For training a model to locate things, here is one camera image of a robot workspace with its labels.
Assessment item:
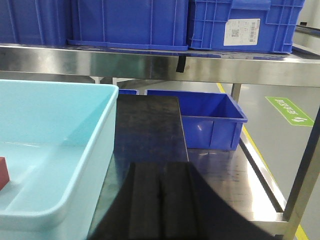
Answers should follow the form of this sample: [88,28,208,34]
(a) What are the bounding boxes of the black strap tag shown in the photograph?
[175,55,187,73]

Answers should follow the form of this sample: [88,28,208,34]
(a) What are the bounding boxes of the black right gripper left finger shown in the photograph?
[89,162,161,240]

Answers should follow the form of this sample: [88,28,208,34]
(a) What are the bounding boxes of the blue crate with label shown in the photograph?
[187,0,305,54]

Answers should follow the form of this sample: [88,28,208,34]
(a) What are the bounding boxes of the small blue open bin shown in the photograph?
[145,89,248,151]

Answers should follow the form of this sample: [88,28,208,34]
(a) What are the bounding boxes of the light blue plastic tub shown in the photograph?
[0,80,119,240]

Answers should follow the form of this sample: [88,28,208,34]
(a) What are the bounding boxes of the stainless steel shelf cart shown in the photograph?
[0,24,320,240]

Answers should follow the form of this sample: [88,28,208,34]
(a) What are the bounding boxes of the green floor sign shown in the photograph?
[265,96,314,127]

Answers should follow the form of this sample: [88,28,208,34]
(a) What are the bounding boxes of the red cube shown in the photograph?
[0,156,10,190]

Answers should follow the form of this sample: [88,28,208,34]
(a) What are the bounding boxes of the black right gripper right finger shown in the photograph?
[162,161,275,240]

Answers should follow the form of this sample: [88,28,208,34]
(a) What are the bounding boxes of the blue crate left top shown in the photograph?
[0,0,73,46]

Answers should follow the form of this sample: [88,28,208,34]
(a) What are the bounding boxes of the blue crate middle top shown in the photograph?
[67,0,188,51]

